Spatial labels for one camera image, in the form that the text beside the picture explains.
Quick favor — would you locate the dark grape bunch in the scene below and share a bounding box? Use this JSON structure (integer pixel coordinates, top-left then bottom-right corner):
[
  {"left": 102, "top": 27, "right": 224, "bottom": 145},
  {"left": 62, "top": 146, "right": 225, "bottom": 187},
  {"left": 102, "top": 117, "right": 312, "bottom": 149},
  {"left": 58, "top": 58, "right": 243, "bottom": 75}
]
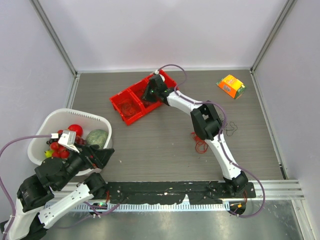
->
[{"left": 46, "top": 136, "right": 88, "bottom": 146}]

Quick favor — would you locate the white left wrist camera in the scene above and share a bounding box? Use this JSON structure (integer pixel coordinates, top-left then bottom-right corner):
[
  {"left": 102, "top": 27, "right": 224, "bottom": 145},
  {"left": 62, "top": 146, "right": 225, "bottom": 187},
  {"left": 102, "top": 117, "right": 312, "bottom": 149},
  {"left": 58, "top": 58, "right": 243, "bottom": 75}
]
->
[{"left": 50, "top": 130, "right": 80, "bottom": 153}]

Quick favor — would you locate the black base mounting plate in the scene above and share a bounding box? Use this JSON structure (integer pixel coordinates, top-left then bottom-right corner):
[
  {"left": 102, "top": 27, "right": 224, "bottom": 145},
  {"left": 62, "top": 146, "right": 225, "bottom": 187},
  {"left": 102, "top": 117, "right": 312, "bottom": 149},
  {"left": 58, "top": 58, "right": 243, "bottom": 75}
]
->
[{"left": 106, "top": 181, "right": 256, "bottom": 205}]

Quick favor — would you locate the red apple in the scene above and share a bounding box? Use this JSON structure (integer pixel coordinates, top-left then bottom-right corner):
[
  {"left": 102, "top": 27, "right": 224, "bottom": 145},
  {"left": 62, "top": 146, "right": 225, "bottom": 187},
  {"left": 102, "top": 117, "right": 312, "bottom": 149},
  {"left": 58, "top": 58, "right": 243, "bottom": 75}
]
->
[{"left": 67, "top": 124, "right": 83, "bottom": 137}]

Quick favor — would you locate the green melon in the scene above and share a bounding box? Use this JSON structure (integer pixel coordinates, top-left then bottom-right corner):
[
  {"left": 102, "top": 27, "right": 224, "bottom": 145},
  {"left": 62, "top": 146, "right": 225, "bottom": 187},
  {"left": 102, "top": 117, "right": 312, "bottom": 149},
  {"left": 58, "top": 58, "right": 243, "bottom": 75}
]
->
[{"left": 85, "top": 129, "right": 109, "bottom": 149}]

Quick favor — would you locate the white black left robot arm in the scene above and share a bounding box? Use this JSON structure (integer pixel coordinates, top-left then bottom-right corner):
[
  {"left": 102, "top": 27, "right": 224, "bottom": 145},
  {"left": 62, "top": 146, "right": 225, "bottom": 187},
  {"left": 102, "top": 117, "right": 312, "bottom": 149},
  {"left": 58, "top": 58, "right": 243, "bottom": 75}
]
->
[{"left": 0, "top": 145, "right": 115, "bottom": 240}]

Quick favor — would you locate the red three-compartment bin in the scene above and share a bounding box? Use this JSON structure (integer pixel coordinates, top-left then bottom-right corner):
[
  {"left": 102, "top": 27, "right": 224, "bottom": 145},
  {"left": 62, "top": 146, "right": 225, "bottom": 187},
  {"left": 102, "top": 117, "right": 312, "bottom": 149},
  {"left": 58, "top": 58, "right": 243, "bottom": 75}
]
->
[{"left": 109, "top": 73, "right": 163, "bottom": 126}]

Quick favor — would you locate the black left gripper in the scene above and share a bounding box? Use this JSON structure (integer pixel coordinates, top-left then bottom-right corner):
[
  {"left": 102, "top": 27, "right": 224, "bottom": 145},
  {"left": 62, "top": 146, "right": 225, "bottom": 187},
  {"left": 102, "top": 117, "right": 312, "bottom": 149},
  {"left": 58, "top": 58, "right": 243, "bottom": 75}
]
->
[{"left": 56, "top": 141, "right": 115, "bottom": 190}]

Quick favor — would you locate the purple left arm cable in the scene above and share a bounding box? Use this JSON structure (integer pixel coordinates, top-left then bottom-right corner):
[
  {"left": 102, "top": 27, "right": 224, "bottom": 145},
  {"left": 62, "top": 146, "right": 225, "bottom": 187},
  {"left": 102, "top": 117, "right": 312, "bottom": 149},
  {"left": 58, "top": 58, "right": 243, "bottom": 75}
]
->
[{"left": 0, "top": 134, "right": 122, "bottom": 233}]

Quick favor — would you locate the white plastic basket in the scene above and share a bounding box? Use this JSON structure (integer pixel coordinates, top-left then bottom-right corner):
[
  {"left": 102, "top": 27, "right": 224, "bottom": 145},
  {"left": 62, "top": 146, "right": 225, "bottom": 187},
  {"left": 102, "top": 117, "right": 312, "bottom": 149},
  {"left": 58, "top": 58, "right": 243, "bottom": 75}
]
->
[{"left": 27, "top": 108, "right": 113, "bottom": 166}]

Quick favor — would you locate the red cable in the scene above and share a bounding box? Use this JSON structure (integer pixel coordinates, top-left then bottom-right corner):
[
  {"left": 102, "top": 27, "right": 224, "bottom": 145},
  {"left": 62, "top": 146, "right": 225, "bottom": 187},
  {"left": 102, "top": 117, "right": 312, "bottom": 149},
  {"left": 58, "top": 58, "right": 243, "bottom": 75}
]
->
[{"left": 191, "top": 132, "right": 209, "bottom": 155}]

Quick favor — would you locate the yellow green pear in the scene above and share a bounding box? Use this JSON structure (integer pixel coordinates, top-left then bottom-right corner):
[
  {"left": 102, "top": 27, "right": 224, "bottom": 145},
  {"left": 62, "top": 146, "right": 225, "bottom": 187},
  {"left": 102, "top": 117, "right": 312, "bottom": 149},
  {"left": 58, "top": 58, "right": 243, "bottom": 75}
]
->
[{"left": 44, "top": 149, "right": 55, "bottom": 158}]

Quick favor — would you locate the white slotted cable duct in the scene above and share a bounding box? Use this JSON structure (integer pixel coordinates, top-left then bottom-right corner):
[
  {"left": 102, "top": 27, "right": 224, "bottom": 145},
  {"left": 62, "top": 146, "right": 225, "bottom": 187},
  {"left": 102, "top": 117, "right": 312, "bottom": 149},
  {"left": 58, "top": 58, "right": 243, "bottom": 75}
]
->
[{"left": 43, "top": 202, "right": 231, "bottom": 213}]

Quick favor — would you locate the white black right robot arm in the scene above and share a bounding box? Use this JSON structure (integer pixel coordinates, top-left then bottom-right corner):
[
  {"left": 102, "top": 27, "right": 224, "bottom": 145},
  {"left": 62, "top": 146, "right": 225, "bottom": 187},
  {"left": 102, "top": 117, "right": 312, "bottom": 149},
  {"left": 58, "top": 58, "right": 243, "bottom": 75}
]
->
[{"left": 142, "top": 72, "right": 249, "bottom": 198}]

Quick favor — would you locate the orange green carton box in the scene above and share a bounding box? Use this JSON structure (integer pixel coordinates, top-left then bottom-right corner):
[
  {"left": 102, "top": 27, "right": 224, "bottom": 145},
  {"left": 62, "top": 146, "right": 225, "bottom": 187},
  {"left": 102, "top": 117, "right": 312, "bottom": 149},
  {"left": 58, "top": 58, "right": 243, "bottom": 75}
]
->
[{"left": 216, "top": 74, "right": 246, "bottom": 100}]

